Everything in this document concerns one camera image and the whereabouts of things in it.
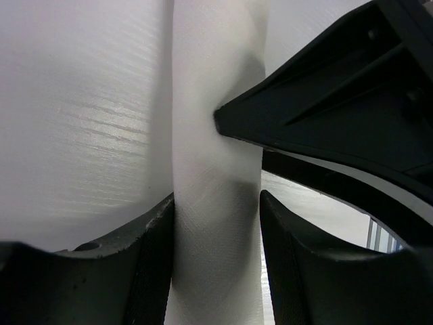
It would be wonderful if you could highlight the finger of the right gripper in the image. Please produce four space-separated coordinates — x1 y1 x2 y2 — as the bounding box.
262 150 432 247
214 1 432 173

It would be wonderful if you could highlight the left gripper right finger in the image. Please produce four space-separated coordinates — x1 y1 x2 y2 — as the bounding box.
260 191 432 324

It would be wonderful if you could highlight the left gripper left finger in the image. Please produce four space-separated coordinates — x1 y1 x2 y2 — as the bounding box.
1 196 175 324

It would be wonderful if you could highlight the white cloth napkin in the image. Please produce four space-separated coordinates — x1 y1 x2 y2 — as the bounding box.
165 1 269 324

